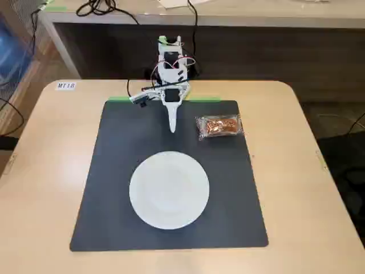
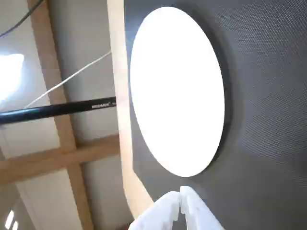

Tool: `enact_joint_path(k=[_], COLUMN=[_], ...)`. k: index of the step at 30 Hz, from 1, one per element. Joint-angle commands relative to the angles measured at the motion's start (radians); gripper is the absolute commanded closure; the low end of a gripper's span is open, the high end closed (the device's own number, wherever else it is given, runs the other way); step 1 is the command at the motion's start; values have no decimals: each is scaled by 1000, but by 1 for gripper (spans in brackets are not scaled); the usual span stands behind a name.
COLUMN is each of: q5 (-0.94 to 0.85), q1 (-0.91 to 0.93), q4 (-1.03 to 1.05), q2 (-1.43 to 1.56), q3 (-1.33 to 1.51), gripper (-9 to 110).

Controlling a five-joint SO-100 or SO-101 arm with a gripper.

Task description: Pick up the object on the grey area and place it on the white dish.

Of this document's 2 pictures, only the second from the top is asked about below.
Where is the white round dish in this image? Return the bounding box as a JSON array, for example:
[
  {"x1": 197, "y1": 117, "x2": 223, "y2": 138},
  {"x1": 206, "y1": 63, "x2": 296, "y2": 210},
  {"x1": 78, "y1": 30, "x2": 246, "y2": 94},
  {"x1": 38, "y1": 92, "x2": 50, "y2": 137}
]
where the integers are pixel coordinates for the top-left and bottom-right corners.
[{"x1": 129, "y1": 6, "x2": 225, "y2": 178}]

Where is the thin white cable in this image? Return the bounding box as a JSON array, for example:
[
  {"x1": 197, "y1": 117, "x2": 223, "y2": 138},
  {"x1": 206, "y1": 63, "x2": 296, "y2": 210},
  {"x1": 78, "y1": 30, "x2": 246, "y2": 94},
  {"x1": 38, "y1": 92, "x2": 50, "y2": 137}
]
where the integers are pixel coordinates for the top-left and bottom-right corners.
[{"x1": 24, "y1": 50, "x2": 112, "y2": 110}]

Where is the long wooden frame beam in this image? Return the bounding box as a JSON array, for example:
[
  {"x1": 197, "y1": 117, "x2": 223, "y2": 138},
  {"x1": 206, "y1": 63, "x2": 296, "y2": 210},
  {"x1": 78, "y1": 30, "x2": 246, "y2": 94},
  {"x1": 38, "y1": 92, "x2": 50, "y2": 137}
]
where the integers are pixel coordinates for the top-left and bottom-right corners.
[{"x1": 26, "y1": 0, "x2": 94, "y2": 230}]

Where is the wooden frame cross beam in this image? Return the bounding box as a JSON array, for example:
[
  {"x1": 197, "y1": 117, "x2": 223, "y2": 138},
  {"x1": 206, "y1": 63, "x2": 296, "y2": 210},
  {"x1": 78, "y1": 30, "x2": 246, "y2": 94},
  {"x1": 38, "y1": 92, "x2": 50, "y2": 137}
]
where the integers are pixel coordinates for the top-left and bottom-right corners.
[{"x1": 0, "y1": 135, "x2": 121, "y2": 184}]

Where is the dark grey mat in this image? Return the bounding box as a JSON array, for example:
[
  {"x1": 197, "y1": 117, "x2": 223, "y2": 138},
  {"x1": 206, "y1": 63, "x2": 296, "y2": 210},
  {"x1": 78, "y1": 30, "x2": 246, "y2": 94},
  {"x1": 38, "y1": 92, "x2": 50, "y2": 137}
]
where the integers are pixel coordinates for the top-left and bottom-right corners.
[{"x1": 123, "y1": 0, "x2": 307, "y2": 230}]

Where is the black Neewer stand pole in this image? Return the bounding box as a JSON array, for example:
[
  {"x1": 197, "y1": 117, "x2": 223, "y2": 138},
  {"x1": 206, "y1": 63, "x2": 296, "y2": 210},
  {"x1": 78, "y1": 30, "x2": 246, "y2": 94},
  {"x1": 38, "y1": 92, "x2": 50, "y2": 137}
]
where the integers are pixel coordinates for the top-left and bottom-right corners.
[{"x1": 0, "y1": 96, "x2": 117, "y2": 125}]

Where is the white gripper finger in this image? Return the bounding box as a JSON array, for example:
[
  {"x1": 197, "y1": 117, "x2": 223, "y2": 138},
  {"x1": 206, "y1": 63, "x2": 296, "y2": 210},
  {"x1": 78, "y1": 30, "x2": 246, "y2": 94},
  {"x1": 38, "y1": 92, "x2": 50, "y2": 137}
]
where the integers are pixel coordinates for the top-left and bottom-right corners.
[
  {"x1": 179, "y1": 185, "x2": 226, "y2": 230},
  {"x1": 128, "y1": 190, "x2": 181, "y2": 230}
]

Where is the thin dark cable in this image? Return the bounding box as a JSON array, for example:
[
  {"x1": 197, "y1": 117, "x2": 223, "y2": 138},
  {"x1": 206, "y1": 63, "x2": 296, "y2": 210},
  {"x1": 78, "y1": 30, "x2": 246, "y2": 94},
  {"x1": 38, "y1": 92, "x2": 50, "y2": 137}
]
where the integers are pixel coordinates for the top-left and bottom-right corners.
[{"x1": 0, "y1": 0, "x2": 46, "y2": 39}]

